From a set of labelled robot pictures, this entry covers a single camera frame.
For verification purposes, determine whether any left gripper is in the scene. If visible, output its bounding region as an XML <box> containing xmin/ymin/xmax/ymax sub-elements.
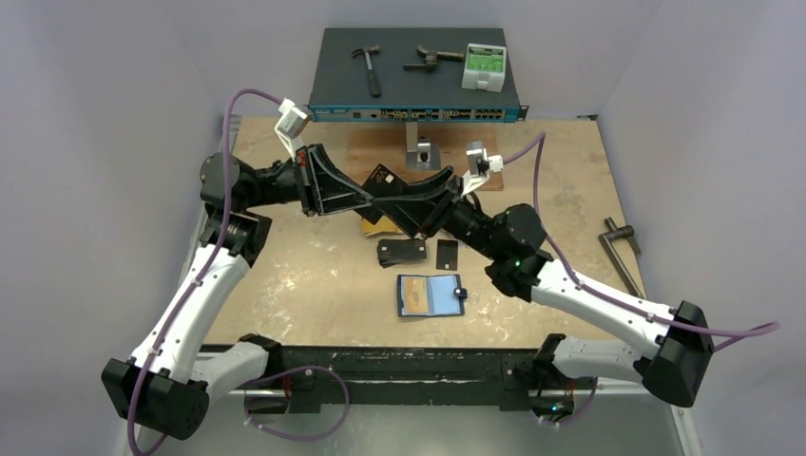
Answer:
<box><xmin>243</xmin><ymin>143</ymin><xmax>374</xmax><ymax>217</ymax></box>

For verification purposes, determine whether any black credit card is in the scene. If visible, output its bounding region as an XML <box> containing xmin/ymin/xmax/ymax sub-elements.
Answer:
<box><xmin>356</xmin><ymin>163</ymin><xmax>407</xmax><ymax>224</ymax></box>
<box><xmin>435</xmin><ymin>239</ymin><xmax>459</xmax><ymax>271</ymax></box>

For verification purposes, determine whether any gold credit card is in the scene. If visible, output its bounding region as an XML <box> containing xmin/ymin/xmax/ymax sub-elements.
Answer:
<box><xmin>402</xmin><ymin>276</ymin><xmax>430</xmax><ymax>314</ymax></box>

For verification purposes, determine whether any navy blue card holder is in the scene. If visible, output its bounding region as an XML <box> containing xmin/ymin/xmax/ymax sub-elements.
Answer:
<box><xmin>396</xmin><ymin>274</ymin><xmax>469</xmax><ymax>318</ymax></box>

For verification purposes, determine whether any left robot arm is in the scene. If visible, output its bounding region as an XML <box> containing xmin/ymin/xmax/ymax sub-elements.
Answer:
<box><xmin>102</xmin><ymin>144</ymin><xmax>373</xmax><ymax>455</ymax></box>

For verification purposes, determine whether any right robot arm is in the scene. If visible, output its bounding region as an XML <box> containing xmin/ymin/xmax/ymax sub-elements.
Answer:
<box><xmin>362</xmin><ymin>165</ymin><xmax>716</xmax><ymax>408</ymax></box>

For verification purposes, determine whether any loose black credit card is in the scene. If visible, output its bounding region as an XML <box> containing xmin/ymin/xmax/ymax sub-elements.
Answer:
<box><xmin>435</xmin><ymin>239</ymin><xmax>459</xmax><ymax>271</ymax></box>

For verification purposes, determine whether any black card pile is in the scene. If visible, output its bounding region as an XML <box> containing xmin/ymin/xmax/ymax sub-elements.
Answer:
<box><xmin>376</xmin><ymin>238</ymin><xmax>428</xmax><ymax>268</ymax></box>

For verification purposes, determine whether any hammer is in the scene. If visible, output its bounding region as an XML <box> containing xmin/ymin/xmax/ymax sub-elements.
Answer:
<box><xmin>351</xmin><ymin>46</ymin><xmax>382</xmax><ymax>98</ymax></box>

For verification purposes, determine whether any rusty metal clamp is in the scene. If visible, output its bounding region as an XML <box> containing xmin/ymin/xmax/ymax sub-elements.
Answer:
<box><xmin>402</xmin><ymin>46</ymin><xmax>466</xmax><ymax>72</ymax></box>

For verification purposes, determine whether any white green box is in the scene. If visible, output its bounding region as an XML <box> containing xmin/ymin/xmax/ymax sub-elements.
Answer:
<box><xmin>461</xmin><ymin>43</ymin><xmax>508</xmax><ymax>92</ymax></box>

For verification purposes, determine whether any metal bracket stand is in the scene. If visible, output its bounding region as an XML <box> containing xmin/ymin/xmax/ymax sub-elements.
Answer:
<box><xmin>405</xmin><ymin>122</ymin><xmax>442</xmax><ymax>171</ymax></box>

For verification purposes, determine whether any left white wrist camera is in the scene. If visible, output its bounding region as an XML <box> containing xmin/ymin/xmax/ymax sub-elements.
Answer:
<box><xmin>274</xmin><ymin>98</ymin><xmax>314</xmax><ymax>159</ymax></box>

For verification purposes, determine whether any network switch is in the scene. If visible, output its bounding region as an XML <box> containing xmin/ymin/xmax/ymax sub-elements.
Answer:
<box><xmin>307</xmin><ymin>28</ymin><xmax>528</xmax><ymax>123</ymax></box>

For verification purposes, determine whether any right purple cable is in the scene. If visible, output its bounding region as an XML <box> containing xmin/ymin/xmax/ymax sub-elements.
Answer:
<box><xmin>500</xmin><ymin>132</ymin><xmax>780</xmax><ymax>429</ymax></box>

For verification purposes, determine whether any purple cable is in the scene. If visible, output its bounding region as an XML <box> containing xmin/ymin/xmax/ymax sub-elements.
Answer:
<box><xmin>126</xmin><ymin>88</ymin><xmax>352</xmax><ymax>456</ymax></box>
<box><xmin>500</xmin><ymin>132</ymin><xmax>780</xmax><ymax>429</ymax></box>

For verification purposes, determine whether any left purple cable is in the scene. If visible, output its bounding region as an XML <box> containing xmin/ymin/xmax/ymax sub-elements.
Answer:
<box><xmin>126</xmin><ymin>88</ymin><xmax>352</xmax><ymax>456</ymax></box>

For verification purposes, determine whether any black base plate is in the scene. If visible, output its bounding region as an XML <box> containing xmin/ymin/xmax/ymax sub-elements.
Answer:
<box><xmin>244</xmin><ymin>341</ymin><xmax>594</xmax><ymax>417</ymax></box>

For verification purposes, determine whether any metal crank handle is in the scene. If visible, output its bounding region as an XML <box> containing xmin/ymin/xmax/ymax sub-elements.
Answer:
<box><xmin>598</xmin><ymin>217</ymin><xmax>644</xmax><ymax>298</ymax></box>

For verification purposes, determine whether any aluminium frame rail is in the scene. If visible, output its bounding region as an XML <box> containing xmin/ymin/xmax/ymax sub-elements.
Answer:
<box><xmin>116</xmin><ymin>114</ymin><xmax>703</xmax><ymax>456</ymax></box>

